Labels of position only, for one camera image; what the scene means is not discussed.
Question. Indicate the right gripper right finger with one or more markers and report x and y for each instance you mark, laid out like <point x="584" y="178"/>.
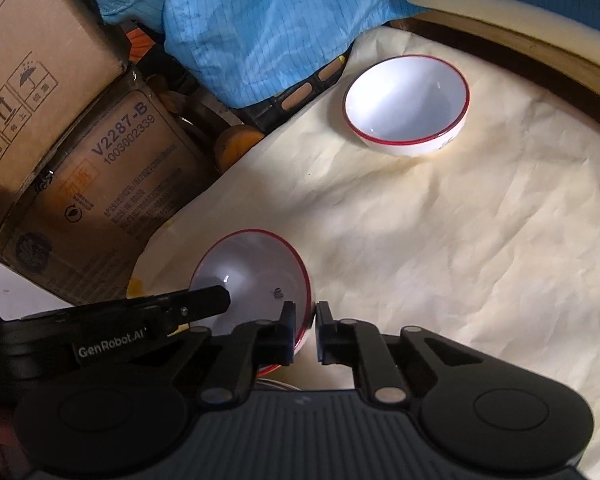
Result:
<point x="362" y="347"/>

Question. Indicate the wooden shelf ledge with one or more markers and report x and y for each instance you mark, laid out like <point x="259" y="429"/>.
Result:
<point x="571" y="77"/>

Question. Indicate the Vinda cardboard box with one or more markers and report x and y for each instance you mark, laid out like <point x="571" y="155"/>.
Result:
<point x="124" y="169"/>

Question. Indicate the upper cardboard box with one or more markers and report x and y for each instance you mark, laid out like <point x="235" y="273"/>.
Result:
<point x="56" y="58"/>

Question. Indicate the white foam stick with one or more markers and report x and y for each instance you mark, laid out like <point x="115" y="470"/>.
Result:
<point x="525" y="19"/>

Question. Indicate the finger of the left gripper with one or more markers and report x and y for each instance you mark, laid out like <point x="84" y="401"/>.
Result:
<point x="169" y="309"/>

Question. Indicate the orange wooden knob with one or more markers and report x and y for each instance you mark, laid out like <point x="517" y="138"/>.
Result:
<point x="233" y="143"/>

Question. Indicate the cream paper table cover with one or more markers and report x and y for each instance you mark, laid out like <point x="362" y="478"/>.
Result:
<point x="493" y="241"/>

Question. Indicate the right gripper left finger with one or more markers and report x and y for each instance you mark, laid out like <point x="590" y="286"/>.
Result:
<point x="275" y="339"/>

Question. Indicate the white red-rimmed bowl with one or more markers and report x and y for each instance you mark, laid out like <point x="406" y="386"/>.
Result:
<point x="261" y="271"/>
<point x="409" y="105"/>

